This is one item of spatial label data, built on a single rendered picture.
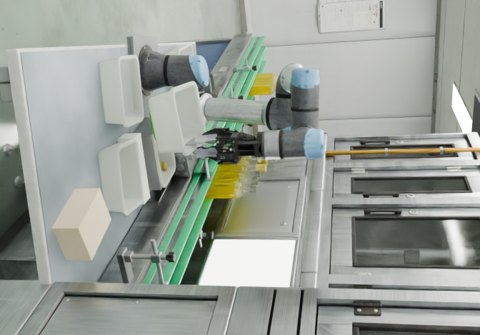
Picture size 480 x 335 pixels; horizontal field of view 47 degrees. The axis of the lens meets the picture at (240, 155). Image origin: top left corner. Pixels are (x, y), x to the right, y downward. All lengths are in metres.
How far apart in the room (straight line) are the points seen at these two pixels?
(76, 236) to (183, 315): 0.37
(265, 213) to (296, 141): 0.93
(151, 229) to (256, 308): 0.73
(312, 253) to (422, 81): 6.54
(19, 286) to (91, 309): 0.24
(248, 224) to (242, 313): 0.95
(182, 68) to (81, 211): 0.73
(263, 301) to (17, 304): 0.61
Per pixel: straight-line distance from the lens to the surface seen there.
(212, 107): 2.00
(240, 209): 2.32
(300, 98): 1.46
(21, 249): 2.47
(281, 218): 2.23
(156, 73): 2.06
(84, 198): 1.58
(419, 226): 2.26
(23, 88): 1.44
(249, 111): 1.92
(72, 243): 1.55
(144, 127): 2.05
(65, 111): 1.60
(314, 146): 1.38
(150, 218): 2.01
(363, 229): 2.23
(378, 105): 8.50
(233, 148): 1.40
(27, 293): 1.55
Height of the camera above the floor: 1.52
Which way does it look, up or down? 11 degrees down
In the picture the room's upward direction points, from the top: 89 degrees clockwise
